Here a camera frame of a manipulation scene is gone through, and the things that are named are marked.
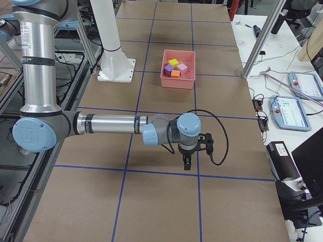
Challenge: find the black box with label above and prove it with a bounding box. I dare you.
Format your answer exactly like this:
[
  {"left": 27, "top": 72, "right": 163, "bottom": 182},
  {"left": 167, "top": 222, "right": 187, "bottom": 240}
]
[{"left": 266, "top": 141, "right": 300, "bottom": 181}]

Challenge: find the orange foam block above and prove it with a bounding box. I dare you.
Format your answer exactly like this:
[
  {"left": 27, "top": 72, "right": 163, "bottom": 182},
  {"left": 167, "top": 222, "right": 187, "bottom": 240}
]
[{"left": 170, "top": 70, "right": 181, "bottom": 79}]

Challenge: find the pink foam block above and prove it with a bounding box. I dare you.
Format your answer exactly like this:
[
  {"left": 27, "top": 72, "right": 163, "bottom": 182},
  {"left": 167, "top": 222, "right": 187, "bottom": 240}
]
[{"left": 176, "top": 63, "right": 189, "bottom": 76}]

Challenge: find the black monitor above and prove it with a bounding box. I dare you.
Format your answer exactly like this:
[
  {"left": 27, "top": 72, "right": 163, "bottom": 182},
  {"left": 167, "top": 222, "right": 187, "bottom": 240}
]
[{"left": 292, "top": 128, "right": 322, "bottom": 197}]

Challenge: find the black water bottle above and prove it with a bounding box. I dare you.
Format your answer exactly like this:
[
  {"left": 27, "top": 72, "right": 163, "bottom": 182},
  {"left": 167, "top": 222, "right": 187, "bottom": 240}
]
[{"left": 271, "top": 9, "right": 288, "bottom": 34}]

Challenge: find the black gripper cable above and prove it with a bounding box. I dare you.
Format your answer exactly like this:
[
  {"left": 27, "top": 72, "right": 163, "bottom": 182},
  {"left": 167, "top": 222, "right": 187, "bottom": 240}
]
[{"left": 174, "top": 109, "right": 230, "bottom": 166}]

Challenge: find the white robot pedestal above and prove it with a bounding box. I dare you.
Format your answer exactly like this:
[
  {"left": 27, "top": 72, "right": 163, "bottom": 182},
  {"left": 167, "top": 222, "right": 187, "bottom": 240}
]
[{"left": 90, "top": 0, "right": 136, "bottom": 83}]

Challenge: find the purple foam block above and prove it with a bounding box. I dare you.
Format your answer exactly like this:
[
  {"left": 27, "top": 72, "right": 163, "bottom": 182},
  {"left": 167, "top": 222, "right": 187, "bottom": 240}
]
[{"left": 163, "top": 64, "right": 175, "bottom": 77}]

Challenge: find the pink plastic bin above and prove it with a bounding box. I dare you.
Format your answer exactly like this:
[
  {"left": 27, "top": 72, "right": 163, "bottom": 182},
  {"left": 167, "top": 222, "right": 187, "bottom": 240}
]
[{"left": 160, "top": 49, "right": 195, "bottom": 89}]

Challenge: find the near teach pendant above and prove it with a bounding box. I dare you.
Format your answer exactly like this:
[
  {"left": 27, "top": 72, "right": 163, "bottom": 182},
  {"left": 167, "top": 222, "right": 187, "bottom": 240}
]
[{"left": 270, "top": 95, "right": 312, "bottom": 132}]

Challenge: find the teach pendant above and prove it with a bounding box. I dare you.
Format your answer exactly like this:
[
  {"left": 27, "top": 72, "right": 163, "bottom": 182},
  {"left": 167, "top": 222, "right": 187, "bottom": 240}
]
[
  {"left": 270, "top": 95, "right": 312, "bottom": 132},
  {"left": 288, "top": 72, "right": 322, "bottom": 101}
]

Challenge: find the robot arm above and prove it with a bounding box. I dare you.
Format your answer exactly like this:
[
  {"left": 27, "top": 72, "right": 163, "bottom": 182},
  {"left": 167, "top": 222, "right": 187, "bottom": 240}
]
[{"left": 12, "top": 1, "right": 213, "bottom": 170}]

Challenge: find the far teach pendant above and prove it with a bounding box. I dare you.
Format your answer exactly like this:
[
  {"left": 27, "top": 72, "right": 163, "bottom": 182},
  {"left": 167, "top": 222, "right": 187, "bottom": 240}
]
[{"left": 288, "top": 72, "right": 322, "bottom": 101}]

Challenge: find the yellow foam block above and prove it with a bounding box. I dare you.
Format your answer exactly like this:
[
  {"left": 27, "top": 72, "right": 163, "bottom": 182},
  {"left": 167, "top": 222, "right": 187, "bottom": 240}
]
[{"left": 168, "top": 58, "right": 179, "bottom": 67}]

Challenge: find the aluminium frame post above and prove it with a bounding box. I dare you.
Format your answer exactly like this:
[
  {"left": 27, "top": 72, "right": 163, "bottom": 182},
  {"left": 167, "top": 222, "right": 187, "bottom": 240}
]
[{"left": 241, "top": 0, "right": 286, "bottom": 79}]

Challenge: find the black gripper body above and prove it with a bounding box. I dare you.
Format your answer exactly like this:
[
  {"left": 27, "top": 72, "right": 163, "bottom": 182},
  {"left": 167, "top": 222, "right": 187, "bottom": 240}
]
[{"left": 178, "top": 133, "right": 214, "bottom": 160}]

